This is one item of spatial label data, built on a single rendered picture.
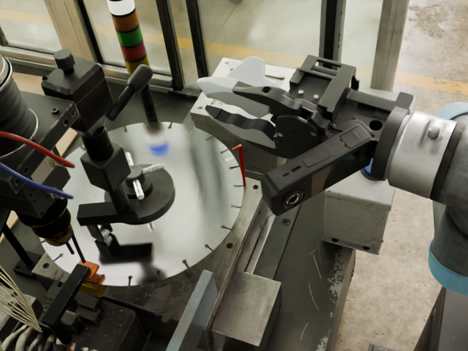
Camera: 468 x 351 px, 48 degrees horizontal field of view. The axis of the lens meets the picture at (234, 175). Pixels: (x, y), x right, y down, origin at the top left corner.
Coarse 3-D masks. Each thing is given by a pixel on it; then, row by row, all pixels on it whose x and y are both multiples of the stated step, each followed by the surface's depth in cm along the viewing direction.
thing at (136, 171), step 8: (128, 160) 82; (136, 168) 80; (152, 168) 80; (160, 168) 80; (128, 176) 79; (136, 176) 79; (144, 176) 81; (128, 184) 80; (136, 184) 78; (144, 184) 81; (136, 192) 77
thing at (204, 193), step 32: (128, 128) 94; (160, 128) 93; (192, 128) 93; (160, 160) 88; (192, 160) 87; (224, 160) 87; (96, 192) 84; (192, 192) 83; (224, 192) 82; (128, 224) 80; (160, 224) 79; (192, 224) 79; (224, 224) 78; (64, 256) 77; (96, 256) 76; (128, 256) 76; (160, 256) 75; (192, 256) 75
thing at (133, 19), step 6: (132, 12) 92; (114, 18) 92; (120, 18) 91; (126, 18) 92; (132, 18) 92; (114, 24) 94; (120, 24) 92; (126, 24) 92; (132, 24) 93; (138, 24) 94; (120, 30) 93; (126, 30) 93
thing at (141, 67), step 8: (144, 64) 61; (136, 72) 60; (144, 72) 60; (152, 72) 61; (128, 80) 60; (136, 80) 60; (144, 80) 60; (128, 88) 59; (136, 88) 60; (120, 96) 59; (128, 96) 59; (120, 104) 59; (112, 112) 58; (120, 112) 59; (112, 120) 59
